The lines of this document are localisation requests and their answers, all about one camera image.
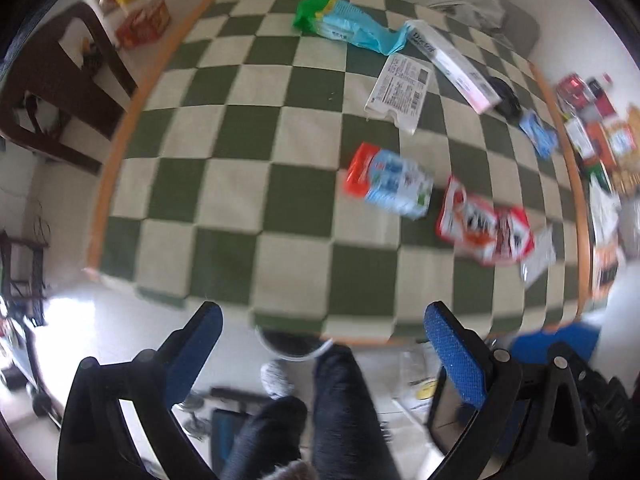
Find small wooden stool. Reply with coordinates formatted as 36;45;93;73
0;231;50;313

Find red snack bag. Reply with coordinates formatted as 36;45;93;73
434;175;535;267

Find long white pink box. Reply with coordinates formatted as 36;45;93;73
404;19;502;115

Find small blue packet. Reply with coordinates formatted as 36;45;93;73
519;109;559;160

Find wooden table with orange edge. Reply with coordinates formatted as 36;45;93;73
85;0;596;347

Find dark wooden chair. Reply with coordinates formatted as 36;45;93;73
0;1;140;177

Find green white checkered tablecloth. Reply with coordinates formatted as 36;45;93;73
97;0;583;341

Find orange cardboard box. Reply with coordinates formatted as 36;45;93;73
114;0;172;50

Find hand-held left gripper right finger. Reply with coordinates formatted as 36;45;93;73
423;301;592;480

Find person's left leg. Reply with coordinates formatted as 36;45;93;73
219;395;310;480

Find blue chair seat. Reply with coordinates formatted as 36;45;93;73
509;323;602;362

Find green blue wet wipes packet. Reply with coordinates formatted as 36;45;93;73
292;0;408;57

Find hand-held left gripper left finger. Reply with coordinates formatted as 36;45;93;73
57;301;224;480

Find person's right leg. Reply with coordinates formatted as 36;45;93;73
311;344;402;480

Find grey padded chair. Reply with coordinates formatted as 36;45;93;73
499;1;542;57

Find red blue white packet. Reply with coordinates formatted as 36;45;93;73
344;142;435;220

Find pile of snack packets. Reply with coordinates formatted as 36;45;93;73
556;73;640;307

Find grey fluffy left slipper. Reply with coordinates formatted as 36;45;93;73
259;359;297;402

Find clear silver wrapper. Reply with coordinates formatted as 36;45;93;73
519;224;557;288

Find white round trash bin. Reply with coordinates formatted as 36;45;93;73
254;326;335;362

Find white smiley plastic bag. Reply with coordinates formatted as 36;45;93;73
391;344;452;417

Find small black object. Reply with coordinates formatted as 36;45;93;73
487;76;522;120

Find flat white labelled box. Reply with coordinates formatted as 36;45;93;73
364;54;435;136

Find person's leg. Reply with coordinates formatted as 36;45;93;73
219;395;310;480
311;344;402;480

